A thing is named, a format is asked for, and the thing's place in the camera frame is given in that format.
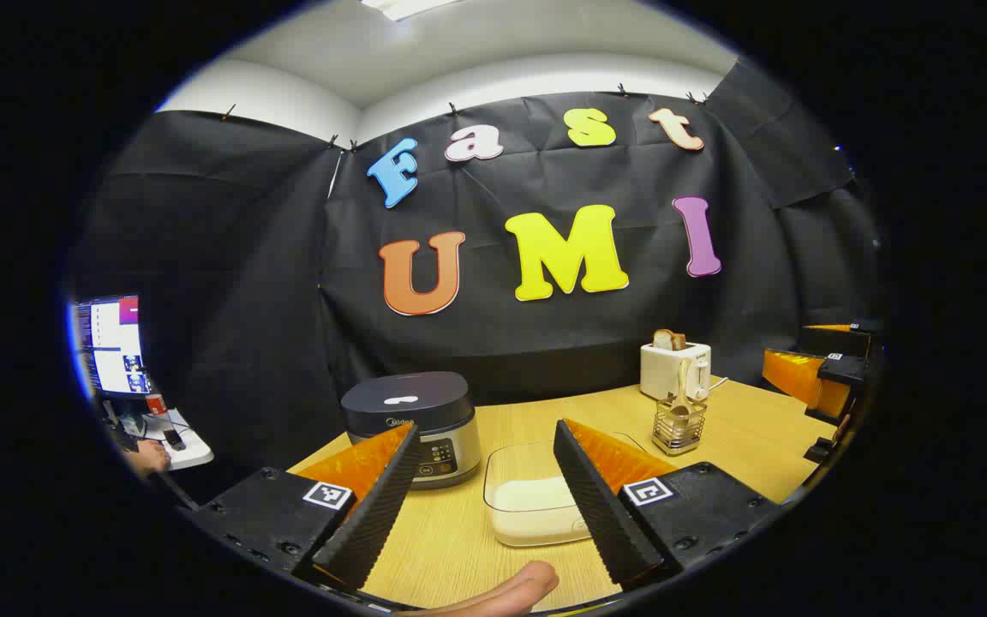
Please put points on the white toaster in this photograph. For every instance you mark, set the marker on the white toaster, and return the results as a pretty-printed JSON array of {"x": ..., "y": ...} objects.
[{"x": 673, "y": 373}]

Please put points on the white side table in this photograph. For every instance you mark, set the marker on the white side table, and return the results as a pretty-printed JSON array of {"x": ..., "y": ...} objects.
[{"x": 189, "y": 450}]

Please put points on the dark grey rice cooker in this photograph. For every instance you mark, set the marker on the dark grey rice cooker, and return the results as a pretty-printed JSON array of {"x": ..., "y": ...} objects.
[{"x": 408, "y": 403}]

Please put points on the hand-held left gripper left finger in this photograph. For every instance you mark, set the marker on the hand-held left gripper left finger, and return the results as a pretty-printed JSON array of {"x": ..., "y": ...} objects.
[{"x": 373, "y": 514}]

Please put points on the clear plastic rice container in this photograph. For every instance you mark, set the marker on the clear plastic rice container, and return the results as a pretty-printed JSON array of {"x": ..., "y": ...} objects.
[{"x": 506, "y": 463}]

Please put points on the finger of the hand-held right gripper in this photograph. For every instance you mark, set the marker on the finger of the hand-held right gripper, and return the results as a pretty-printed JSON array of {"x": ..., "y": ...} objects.
[
  {"x": 802, "y": 381},
  {"x": 845, "y": 338}
]

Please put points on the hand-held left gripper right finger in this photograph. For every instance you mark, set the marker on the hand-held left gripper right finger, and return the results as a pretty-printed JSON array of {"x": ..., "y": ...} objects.
[{"x": 601, "y": 514}]

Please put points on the computer monitor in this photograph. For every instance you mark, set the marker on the computer monitor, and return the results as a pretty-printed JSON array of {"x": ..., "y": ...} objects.
[{"x": 112, "y": 347}]

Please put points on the ceiling light panel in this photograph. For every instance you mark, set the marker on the ceiling light panel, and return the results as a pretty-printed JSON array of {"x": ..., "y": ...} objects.
[{"x": 399, "y": 7}]

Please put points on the red label drink bottle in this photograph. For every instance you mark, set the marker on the red label drink bottle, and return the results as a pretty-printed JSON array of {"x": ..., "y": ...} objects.
[{"x": 157, "y": 404}]

